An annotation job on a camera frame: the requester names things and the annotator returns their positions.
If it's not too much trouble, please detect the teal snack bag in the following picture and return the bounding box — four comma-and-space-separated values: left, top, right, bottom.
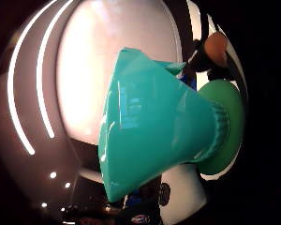
97, 47, 231, 203

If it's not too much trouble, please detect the blue packet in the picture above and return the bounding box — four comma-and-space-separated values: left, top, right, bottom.
179, 72, 199, 92

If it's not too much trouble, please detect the large bright ceiling light panel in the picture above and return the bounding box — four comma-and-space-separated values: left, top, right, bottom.
55, 0, 184, 146

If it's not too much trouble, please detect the small black object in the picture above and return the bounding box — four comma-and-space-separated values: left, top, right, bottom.
158, 182, 171, 207

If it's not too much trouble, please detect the green round plate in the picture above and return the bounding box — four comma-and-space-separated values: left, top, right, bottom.
196, 79, 245, 176

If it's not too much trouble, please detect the short ceiling light strip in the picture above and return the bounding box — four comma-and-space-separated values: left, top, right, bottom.
36, 0, 74, 140

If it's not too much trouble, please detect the long ceiling light strip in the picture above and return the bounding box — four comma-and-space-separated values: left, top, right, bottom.
7, 0, 59, 157

